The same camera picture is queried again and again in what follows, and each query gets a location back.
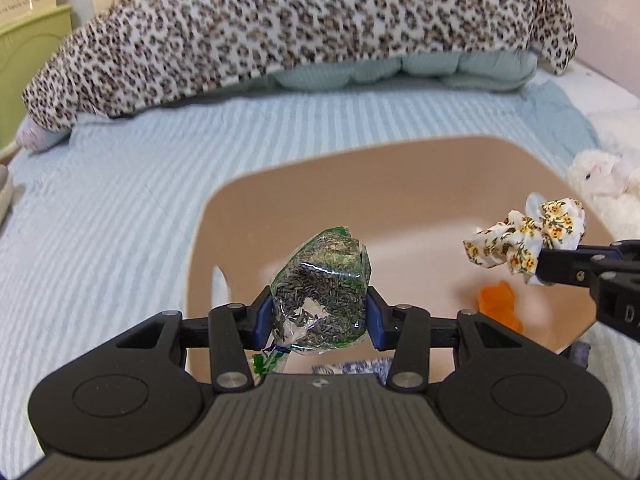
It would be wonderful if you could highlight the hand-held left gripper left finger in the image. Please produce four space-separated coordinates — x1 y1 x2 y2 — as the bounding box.
116 287 275 394

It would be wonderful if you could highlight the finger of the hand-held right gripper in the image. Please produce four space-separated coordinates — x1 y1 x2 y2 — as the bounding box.
536 241 640 291

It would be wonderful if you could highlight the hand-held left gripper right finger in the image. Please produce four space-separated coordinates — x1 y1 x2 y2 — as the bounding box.
366 287 532 393

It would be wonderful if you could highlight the floral fabric scrunchie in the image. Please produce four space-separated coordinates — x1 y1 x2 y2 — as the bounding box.
463 192 587 287

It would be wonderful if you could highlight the clear bag of dried lavender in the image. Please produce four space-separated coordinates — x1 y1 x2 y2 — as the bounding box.
252 226 374 378

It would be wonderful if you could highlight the blue white patterned packet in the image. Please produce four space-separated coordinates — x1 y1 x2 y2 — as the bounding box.
312 357 396 378

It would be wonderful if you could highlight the orange small item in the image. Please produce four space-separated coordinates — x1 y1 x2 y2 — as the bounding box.
475 282 525 333

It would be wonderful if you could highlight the white plush toy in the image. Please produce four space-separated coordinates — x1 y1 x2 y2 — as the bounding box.
567 110 640 241

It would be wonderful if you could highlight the light green quilted pillow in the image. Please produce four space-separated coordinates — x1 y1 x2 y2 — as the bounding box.
267 50 538 93

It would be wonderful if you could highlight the leopard print blanket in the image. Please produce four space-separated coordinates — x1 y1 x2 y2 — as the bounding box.
22 0 579 132

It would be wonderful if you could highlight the green bedside cabinet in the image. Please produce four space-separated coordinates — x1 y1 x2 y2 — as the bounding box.
0 4 74 147

